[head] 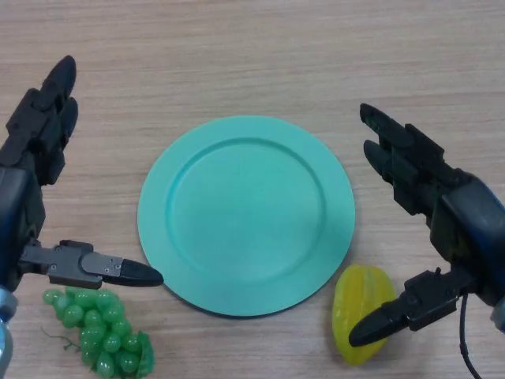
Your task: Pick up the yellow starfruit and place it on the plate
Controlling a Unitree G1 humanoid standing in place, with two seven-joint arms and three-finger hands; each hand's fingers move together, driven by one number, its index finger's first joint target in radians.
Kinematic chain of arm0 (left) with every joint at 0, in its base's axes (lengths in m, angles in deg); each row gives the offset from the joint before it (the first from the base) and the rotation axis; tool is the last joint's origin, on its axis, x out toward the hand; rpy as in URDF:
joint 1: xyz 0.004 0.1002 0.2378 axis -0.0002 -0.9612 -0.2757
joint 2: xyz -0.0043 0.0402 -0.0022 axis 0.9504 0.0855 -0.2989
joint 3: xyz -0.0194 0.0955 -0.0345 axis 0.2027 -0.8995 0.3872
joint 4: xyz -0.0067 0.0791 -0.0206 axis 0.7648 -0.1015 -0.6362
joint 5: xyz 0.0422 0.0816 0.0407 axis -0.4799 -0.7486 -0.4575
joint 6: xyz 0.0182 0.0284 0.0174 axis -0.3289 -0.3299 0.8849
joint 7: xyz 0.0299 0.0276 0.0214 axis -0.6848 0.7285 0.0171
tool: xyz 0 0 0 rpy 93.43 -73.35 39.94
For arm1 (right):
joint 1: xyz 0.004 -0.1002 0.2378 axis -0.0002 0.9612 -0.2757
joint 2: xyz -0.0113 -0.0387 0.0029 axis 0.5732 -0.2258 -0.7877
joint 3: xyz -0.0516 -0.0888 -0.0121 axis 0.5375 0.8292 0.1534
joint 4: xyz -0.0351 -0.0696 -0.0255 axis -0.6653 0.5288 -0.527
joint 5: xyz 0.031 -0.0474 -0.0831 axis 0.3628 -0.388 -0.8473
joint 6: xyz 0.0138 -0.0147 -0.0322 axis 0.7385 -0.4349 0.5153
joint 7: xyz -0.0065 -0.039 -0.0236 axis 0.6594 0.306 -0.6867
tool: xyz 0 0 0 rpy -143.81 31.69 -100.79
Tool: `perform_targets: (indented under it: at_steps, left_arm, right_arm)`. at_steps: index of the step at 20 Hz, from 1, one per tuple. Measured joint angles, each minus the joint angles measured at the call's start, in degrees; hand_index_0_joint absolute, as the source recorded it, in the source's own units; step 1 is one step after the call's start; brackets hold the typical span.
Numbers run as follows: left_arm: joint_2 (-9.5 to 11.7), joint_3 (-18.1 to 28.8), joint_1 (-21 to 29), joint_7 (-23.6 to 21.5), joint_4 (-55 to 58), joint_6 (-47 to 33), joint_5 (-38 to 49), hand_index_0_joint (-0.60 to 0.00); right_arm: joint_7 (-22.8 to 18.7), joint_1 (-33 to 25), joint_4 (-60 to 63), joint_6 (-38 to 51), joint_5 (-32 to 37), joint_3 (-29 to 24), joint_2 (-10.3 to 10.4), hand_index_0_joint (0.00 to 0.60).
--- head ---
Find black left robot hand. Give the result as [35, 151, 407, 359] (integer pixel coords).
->
[0, 54, 165, 294]

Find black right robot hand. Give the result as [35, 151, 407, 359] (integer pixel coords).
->
[349, 103, 505, 348]

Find yellow starfruit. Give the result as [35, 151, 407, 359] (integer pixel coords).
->
[331, 264, 397, 366]

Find green round plate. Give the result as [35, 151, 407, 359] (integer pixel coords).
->
[137, 114, 356, 319]

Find green grape bunch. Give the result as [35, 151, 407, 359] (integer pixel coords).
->
[41, 287, 155, 376]

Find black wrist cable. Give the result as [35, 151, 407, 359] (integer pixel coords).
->
[458, 291, 481, 379]

